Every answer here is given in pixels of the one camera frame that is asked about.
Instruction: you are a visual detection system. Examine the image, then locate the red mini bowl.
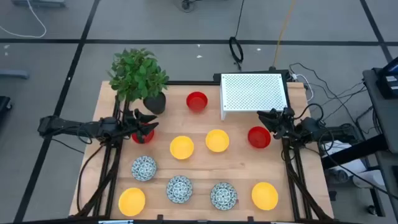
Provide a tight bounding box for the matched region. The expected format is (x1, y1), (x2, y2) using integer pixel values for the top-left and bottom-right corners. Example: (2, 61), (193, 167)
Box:
(185, 91), (209, 113)
(131, 123), (155, 144)
(247, 126), (272, 149)

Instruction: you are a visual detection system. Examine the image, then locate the grey desk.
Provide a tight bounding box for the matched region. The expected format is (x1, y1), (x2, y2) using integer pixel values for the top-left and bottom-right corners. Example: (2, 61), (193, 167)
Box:
(362, 68), (398, 224)

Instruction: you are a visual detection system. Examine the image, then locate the yellow cable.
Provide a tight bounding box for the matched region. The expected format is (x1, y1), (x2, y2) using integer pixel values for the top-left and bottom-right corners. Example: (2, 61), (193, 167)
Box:
(272, 0), (297, 68)

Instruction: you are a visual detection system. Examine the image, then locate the black plant pot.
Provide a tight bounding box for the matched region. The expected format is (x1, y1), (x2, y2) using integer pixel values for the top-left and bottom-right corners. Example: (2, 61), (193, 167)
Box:
(142, 92), (167, 115)

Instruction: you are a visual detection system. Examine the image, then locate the grey furniture foot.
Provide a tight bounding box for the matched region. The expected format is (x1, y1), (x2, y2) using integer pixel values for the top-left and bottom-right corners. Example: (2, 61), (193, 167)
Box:
(0, 70), (30, 80)

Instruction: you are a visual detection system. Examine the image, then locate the coiled black cable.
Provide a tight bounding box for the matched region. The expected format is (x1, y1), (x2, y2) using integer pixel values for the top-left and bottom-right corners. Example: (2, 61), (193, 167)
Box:
(229, 36), (244, 71)

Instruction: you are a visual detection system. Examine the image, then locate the blue white patterned bowl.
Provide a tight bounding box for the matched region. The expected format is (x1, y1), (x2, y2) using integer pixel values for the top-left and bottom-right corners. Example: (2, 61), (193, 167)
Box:
(210, 182), (238, 212)
(165, 175), (194, 205)
(131, 155), (157, 182)

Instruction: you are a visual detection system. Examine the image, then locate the black base cable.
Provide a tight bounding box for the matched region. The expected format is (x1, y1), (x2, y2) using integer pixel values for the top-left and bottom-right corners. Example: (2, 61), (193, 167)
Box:
(76, 144), (106, 213)

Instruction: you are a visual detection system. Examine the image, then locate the green leafy plant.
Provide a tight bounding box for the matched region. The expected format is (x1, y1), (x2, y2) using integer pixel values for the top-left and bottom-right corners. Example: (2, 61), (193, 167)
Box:
(107, 47), (170, 103)

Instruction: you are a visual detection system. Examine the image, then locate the white floor cable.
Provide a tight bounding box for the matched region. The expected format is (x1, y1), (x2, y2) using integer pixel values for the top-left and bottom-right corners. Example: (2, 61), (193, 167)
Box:
(0, 0), (47, 39)

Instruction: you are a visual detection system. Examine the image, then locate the black desk support beam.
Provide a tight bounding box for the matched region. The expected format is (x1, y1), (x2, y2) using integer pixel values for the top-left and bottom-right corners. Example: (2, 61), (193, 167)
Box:
(320, 133), (389, 170)

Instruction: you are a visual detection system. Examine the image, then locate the yellow mini bowl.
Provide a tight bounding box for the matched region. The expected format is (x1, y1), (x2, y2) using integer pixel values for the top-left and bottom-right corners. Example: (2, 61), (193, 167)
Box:
(205, 129), (231, 153)
(251, 182), (279, 211)
(169, 135), (195, 161)
(118, 187), (146, 217)

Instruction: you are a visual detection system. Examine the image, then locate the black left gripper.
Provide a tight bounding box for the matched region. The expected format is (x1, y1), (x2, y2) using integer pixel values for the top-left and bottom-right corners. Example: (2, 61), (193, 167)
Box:
(119, 108), (159, 144)

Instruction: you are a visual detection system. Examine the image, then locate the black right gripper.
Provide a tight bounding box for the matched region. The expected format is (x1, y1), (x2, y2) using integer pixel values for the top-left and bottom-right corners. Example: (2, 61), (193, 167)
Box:
(257, 107), (299, 140)

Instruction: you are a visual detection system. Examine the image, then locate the black aluminium support frame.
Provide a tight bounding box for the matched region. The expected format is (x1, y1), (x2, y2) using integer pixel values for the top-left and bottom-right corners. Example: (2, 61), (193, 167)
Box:
(279, 136), (335, 222)
(74, 93), (131, 218)

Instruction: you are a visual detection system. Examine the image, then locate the white power adapter cable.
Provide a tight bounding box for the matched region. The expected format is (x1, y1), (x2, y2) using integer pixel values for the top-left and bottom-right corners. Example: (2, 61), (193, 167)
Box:
(290, 73), (315, 102)

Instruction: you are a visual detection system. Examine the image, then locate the white perforated metal shelf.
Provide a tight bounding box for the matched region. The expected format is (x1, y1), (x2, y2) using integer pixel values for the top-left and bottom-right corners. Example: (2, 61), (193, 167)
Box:
(220, 73), (289, 121)

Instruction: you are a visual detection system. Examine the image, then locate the black device on desk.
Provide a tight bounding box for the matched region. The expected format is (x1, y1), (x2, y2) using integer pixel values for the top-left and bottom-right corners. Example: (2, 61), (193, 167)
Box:
(374, 57), (398, 100)

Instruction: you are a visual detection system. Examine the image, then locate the white plastic bag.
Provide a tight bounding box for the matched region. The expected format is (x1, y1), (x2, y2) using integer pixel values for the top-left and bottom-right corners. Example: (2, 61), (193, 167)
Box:
(323, 138), (386, 190)

